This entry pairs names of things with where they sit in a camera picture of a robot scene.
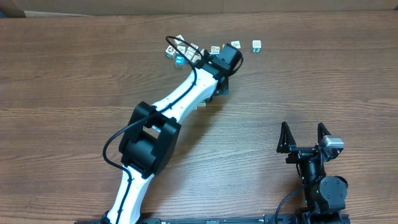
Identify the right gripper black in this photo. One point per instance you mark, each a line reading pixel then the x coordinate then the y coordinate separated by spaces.
pixel 286 145

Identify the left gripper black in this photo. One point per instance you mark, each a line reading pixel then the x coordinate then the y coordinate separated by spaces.
pixel 225 86

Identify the white block green side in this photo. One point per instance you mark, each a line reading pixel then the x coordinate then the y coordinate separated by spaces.
pixel 202 104

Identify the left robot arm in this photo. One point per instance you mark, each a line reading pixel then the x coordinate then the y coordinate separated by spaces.
pixel 149 139

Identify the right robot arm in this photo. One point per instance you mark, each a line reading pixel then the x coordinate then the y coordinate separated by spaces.
pixel 324 195

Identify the white block green letters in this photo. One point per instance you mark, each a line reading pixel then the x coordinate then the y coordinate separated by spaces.
pixel 214 50

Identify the white block red bottom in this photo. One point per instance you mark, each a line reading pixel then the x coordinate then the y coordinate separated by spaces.
pixel 236 44

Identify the white block tilted centre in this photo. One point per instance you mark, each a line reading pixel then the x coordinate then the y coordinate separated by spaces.
pixel 196 58

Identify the white block teal side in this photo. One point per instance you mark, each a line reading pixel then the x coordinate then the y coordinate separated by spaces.
pixel 189 55

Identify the white block green grid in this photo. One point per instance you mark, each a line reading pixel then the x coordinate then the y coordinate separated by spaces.
pixel 193 48

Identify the white block teal far right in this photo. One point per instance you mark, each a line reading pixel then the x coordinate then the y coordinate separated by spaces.
pixel 256 46

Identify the white block behind blue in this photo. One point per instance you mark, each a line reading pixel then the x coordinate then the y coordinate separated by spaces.
pixel 182 49

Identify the block with red picture top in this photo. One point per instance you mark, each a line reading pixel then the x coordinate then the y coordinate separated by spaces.
pixel 179 40

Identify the block red circle green side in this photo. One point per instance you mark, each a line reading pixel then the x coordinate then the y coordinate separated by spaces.
pixel 170 52

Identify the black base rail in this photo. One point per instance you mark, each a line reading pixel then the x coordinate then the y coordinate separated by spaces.
pixel 265 219

